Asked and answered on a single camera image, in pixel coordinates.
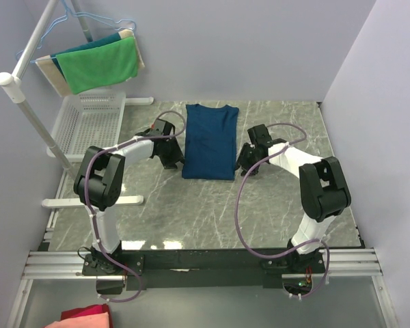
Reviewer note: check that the aluminium rail frame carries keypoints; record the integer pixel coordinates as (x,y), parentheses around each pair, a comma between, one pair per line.
(355,296)

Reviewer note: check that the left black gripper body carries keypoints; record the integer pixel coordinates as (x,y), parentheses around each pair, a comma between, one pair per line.
(173,157)

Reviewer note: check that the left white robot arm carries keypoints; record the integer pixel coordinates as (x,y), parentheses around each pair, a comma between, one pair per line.
(100,176)

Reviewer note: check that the green towel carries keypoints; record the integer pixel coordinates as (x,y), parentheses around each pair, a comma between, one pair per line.
(100,66)

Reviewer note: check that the beige towel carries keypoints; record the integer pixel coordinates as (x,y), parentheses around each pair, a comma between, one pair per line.
(56,77)

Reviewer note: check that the blue wire hanger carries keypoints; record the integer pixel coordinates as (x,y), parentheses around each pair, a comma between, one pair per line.
(73,12)

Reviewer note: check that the teal towel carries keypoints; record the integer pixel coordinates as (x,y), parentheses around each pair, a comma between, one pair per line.
(90,45)

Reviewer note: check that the black base beam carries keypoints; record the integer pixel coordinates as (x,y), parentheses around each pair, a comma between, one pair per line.
(193,268)

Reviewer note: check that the blue t shirt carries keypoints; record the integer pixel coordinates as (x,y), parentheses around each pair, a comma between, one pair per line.
(210,143)

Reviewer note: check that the pink folded shirt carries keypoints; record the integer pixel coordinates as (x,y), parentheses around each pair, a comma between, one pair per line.
(90,321)

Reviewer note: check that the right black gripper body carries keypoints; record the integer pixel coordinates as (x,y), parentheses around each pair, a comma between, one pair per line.
(245,161)

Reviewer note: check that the red folded shirt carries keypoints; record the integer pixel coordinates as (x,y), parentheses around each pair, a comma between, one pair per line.
(86,311)

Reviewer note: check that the white clothes rack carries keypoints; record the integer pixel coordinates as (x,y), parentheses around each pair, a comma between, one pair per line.
(27,175)

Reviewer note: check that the white plastic basket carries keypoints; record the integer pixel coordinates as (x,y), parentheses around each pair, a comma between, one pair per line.
(92,118)

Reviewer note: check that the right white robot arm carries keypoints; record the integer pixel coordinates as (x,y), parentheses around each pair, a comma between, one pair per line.
(323,188)

